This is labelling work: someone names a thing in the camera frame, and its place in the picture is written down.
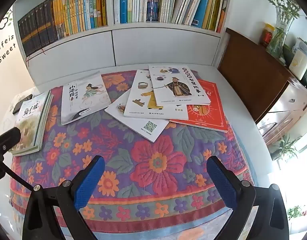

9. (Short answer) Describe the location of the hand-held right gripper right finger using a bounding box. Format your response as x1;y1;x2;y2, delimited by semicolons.
206;156;290;240

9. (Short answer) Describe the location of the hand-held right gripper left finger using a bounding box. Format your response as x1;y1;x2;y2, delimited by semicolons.
22;155;106;240

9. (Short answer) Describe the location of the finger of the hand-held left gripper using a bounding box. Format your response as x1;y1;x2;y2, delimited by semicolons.
0;127;21;160

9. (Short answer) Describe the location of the stack of green books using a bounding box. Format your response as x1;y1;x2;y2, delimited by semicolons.
11;90;54;157

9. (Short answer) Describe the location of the white book with grey cloud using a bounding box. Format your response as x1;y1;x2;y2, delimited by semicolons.
104;87;170;143

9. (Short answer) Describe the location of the red book with donkey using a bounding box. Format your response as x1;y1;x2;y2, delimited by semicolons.
170;79;229;133

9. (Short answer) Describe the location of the row of black and yellow books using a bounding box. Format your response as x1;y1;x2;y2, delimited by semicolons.
17;0;108;58

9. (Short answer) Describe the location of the row of blue and white books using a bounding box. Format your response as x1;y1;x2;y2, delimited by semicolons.
113;0;229;33

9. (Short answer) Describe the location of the black phone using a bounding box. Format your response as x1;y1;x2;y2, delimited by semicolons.
12;94;33;115

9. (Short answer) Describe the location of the floral quilted cloth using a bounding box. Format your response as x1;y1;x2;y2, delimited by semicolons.
9;70;255;233

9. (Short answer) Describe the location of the green potted plant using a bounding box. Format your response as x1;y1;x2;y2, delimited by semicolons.
276;135;301;160

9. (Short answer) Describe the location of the white book with fairy figure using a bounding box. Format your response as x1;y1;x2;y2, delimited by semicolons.
61;71;112;125

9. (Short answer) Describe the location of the white book with yellow-robed figure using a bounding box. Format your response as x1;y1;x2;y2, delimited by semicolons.
124;69;189;121

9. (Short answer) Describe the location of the white book with dark-robed figure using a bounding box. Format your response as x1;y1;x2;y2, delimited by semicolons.
148;64;211;106

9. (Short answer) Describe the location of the brown wooden cabinet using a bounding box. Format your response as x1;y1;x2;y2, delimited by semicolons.
217;27;307;155

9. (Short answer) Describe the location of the white bookshelf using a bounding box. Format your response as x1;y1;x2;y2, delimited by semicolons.
12;0;237;87

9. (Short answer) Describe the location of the white appliance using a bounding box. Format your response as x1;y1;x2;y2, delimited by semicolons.
288;50;307;80

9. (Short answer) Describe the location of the orange jar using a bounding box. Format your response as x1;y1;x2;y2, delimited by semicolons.
262;23;275;47

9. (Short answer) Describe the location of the glass vase with green stems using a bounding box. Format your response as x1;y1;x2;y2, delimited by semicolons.
267;0;301;58

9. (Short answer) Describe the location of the black cable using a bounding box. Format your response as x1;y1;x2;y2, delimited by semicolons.
0;164;35;189

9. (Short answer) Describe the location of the wall sticker with lettering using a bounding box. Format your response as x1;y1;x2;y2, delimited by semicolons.
0;9;18;72

